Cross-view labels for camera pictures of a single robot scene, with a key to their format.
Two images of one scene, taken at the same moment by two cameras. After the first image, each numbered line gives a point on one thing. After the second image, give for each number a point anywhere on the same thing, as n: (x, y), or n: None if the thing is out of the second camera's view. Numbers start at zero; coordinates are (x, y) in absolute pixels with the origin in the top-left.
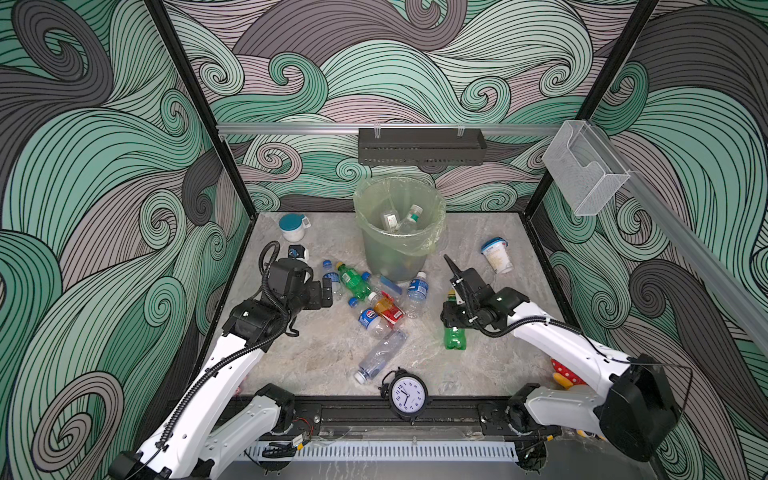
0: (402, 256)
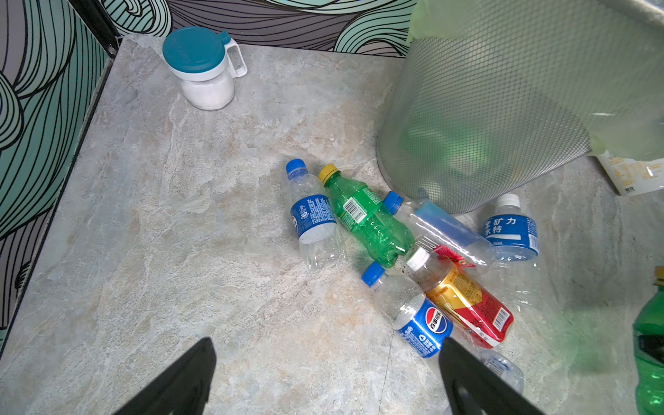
0: (491, 96)
